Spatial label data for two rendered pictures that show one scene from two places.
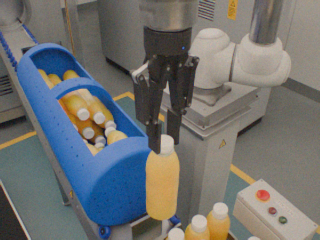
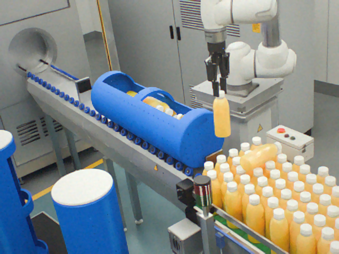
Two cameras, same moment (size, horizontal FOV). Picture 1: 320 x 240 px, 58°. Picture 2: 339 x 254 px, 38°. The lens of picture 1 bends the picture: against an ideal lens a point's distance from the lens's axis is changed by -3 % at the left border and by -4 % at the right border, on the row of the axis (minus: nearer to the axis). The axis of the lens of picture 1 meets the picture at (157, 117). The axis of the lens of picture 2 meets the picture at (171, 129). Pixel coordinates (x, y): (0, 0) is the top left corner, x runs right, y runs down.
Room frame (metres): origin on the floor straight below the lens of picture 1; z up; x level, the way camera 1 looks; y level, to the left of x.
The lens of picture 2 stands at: (-1.49, 0.22, 2.25)
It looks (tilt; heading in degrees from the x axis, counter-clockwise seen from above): 28 degrees down; 0
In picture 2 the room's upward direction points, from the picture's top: 8 degrees counter-clockwise
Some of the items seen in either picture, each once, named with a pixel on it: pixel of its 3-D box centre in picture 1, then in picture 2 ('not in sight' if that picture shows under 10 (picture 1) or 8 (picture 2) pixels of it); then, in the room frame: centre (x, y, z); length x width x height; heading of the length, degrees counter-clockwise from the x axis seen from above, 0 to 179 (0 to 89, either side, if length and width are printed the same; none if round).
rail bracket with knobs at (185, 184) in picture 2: not in sight; (188, 192); (0.36, 0.18, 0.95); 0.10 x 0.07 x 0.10; 123
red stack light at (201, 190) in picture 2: not in sight; (202, 186); (-0.01, 0.13, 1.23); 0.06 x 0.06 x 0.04
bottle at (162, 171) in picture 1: (162, 180); (221, 115); (0.43, -0.01, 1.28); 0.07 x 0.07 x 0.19
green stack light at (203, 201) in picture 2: not in sight; (204, 196); (-0.01, 0.13, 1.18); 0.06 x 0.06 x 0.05
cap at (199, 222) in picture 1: (199, 223); (244, 146); (0.45, -0.11, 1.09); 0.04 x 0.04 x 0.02
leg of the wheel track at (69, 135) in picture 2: not in sight; (70, 141); (2.25, 1.07, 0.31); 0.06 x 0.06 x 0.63; 33
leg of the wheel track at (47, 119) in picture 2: (24, 103); (55, 147); (2.18, 1.19, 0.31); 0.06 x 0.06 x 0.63; 33
